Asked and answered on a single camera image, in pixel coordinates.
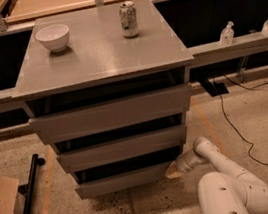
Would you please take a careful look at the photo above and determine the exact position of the black floor cable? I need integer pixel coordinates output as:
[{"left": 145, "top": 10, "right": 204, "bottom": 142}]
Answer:
[{"left": 214, "top": 56, "right": 268, "bottom": 183}]

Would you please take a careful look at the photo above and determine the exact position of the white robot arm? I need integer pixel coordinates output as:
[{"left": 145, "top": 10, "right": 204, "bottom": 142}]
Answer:
[{"left": 165, "top": 137, "right": 268, "bottom": 214}]

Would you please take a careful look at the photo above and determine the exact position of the white ceramic bowl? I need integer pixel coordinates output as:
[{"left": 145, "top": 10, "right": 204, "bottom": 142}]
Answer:
[{"left": 36, "top": 24, "right": 70, "bottom": 52}]

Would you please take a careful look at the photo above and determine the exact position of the grey bottom drawer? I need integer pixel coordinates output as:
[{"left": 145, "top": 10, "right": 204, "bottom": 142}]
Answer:
[{"left": 69, "top": 145, "right": 187, "bottom": 201}]

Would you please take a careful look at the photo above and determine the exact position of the grey top drawer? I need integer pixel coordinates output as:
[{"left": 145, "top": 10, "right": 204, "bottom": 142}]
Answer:
[{"left": 29, "top": 84, "right": 190, "bottom": 144}]

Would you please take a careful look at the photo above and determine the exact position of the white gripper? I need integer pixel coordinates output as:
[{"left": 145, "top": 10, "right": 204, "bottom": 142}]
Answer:
[{"left": 165, "top": 150, "right": 206, "bottom": 179}]

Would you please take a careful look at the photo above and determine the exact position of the crushed soda can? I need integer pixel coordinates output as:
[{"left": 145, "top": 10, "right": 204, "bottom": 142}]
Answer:
[{"left": 119, "top": 0, "right": 139, "bottom": 38}]

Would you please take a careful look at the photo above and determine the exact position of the grey metal rail shelf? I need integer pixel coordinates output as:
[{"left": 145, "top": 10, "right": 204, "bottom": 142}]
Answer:
[{"left": 0, "top": 32, "right": 268, "bottom": 113}]

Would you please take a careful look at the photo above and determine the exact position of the grey middle drawer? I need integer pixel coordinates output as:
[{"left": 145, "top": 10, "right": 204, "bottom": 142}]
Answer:
[{"left": 56, "top": 114, "right": 187, "bottom": 173}]

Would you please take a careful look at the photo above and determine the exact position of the black power box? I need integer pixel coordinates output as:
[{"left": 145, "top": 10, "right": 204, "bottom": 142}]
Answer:
[{"left": 199, "top": 79, "right": 229, "bottom": 97}]

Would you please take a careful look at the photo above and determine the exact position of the grey drawer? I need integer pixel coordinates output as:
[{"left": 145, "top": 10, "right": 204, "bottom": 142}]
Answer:
[
  {"left": 56, "top": 114, "right": 187, "bottom": 173},
  {"left": 69, "top": 145, "right": 187, "bottom": 201},
  {"left": 29, "top": 84, "right": 190, "bottom": 144}
]

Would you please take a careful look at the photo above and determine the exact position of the grey drawer cabinet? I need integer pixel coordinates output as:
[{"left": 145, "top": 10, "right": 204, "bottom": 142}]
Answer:
[{"left": 0, "top": 0, "right": 211, "bottom": 191}]

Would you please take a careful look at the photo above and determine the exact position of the black metal bar stand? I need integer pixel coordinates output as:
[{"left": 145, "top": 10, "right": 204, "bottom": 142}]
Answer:
[{"left": 18, "top": 154, "right": 46, "bottom": 214}]

